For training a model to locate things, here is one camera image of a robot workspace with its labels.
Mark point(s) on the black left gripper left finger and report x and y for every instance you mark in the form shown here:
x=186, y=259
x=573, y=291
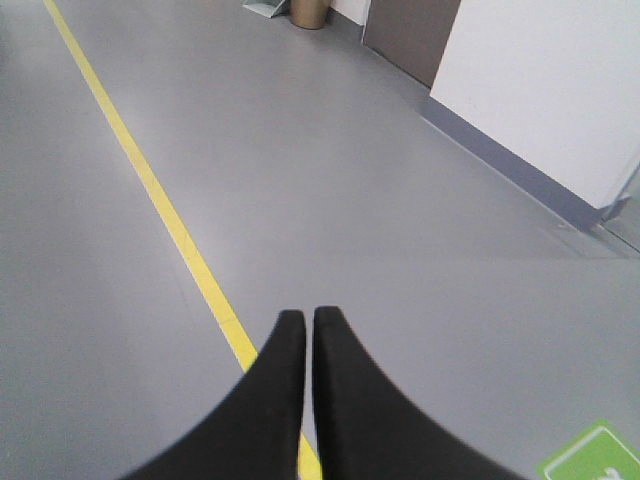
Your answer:
x=254, y=432

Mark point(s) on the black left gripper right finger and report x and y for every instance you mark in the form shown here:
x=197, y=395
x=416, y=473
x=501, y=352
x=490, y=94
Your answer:
x=366, y=428

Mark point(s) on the yellow floor tape line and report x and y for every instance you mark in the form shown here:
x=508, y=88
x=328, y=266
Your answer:
x=234, y=332

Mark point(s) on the green floor safety sign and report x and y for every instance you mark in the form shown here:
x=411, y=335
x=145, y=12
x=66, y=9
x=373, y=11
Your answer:
x=598, y=452

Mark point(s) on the brown cylindrical bin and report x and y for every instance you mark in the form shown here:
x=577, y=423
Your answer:
x=309, y=14

